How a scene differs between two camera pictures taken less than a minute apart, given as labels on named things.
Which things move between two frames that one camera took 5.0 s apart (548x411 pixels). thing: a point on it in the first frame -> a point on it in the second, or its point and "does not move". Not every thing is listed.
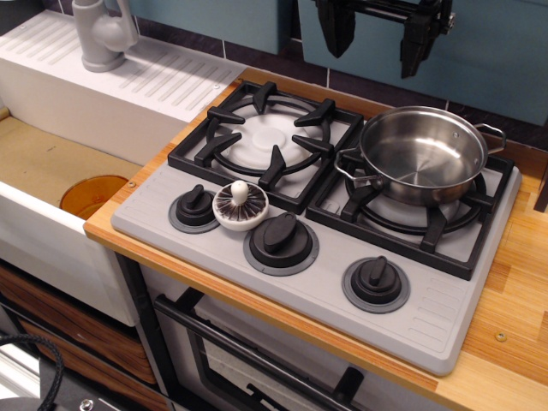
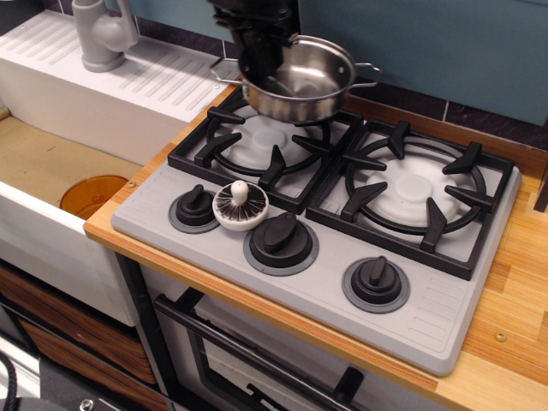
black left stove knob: x=193 y=211 does not move
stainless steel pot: x=421 y=155 -> x=319 y=72
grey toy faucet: x=104 y=38 does not move
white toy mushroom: x=240 y=206 does not move
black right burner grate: x=443 y=237 does not move
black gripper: x=404 y=10 -> x=265 y=27
